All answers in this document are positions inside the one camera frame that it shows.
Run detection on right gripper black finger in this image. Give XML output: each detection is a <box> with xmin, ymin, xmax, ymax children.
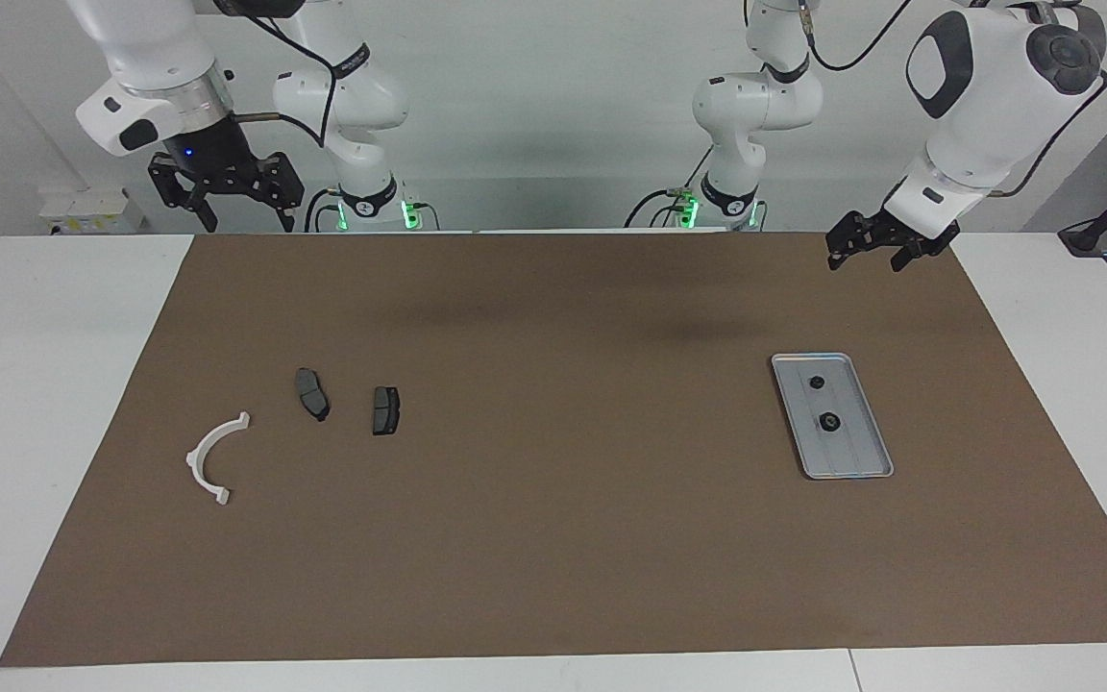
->
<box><xmin>148</xmin><ymin>156</ymin><xmax>218</xmax><ymax>234</ymax></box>
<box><xmin>251</xmin><ymin>152</ymin><xmax>305</xmax><ymax>233</ymax></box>

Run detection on silver metal tray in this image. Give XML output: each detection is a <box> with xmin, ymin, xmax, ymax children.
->
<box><xmin>771</xmin><ymin>353</ymin><xmax>895</xmax><ymax>480</ymax></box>

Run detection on white power strip box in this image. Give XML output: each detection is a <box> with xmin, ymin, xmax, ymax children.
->
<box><xmin>39</xmin><ymin>187</ymin><xmax>146</xmax><ymax>235</ymax></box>

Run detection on long dark grey brake pad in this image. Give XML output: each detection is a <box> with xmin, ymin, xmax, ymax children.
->
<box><xmin>295</xmin><ymin>367</ymin><xmax>332</xmax><ymax>423</ymax></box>

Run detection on short dark grey brake pad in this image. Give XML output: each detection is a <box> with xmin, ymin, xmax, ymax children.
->
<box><xmin>371</xmin><ymin>385</ymin><xmax>402</xmax><ymax>436</ymax></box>

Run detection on brown table mat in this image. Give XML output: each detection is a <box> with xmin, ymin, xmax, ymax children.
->
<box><xmin>0</xmin><ymin>231</ymin><xmax>1107</xmax><ymax>669</ymax></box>

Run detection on black right base cable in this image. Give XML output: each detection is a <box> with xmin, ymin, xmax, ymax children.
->
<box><xmin>303</xmin><ymin>187</ymin><xmax>343</xmax><ymax>234</ymax></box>

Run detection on black base cable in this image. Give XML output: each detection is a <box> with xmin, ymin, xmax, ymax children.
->
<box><xmin>624</xmin><ymin>144</ymin><xmax>714</xmax><ymax>229</ymax></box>
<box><xmin>303</xmin><ymin>187</ymin><xmax>343</xmax><ymax>234</ymax></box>

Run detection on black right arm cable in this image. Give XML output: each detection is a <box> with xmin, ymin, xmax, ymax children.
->
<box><xmin>222</xmin><ymin>0</ymin><xmax>338</xmax><ymax>150</ymax></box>

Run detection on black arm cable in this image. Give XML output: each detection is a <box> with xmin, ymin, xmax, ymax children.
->
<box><xmin>801</xmin><ymin>0</ymin><xmax>1107</xmax><ymax>200</ymax></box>
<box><xmin>222</xmin><ymin>0</ymin><xmax>338</xmax><ymax>150</ymax></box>

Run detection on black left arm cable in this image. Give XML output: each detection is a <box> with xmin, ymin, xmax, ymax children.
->
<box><xmin>801</xmin><ymin>0</ymin><xmax>1107</xmax><ymax>200</ymax></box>

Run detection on black left base cable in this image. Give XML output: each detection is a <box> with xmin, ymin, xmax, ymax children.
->
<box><xmin>624</xmin><ymin>144</ymin><xmax>714</xmax><ymax>229</ymax></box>

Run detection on white curved plastic bracket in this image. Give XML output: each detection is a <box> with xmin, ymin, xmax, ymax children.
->
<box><xmin>185</xmin><ymin>411</ymin><xmax>252</xmax><ymax>507</ymax></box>

